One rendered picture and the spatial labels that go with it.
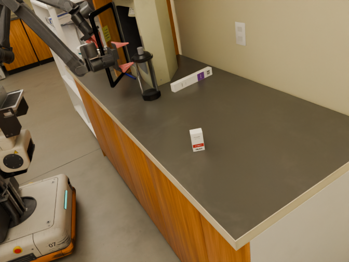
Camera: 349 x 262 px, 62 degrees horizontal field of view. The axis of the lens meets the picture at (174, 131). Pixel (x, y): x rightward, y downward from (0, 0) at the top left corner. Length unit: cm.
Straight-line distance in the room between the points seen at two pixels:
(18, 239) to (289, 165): 164
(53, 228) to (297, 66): 164
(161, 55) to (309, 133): 89
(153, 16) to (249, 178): 98
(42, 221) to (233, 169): 143
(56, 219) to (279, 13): 171
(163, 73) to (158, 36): 21
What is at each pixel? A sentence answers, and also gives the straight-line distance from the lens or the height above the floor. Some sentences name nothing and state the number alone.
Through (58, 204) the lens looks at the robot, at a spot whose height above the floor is 28.
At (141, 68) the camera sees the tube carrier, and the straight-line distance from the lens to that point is 146.
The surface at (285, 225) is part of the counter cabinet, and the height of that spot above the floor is 86.
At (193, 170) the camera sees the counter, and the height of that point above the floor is 94.
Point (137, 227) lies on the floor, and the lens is 215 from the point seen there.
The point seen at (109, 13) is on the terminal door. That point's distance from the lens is 177.
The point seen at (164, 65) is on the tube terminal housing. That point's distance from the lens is 167.
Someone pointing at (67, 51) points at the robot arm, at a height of 129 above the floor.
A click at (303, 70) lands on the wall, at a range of 139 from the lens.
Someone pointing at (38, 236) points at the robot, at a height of 27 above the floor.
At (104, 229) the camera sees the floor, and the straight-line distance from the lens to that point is 223.
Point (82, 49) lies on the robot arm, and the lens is 140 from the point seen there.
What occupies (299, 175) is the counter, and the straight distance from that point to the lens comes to 98.
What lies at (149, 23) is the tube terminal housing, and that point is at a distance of 158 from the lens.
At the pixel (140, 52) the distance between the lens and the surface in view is 147.
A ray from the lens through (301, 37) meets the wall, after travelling 135.
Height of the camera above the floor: 160
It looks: 33 degrees down
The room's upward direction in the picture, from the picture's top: 12 degrees counter-clockwise
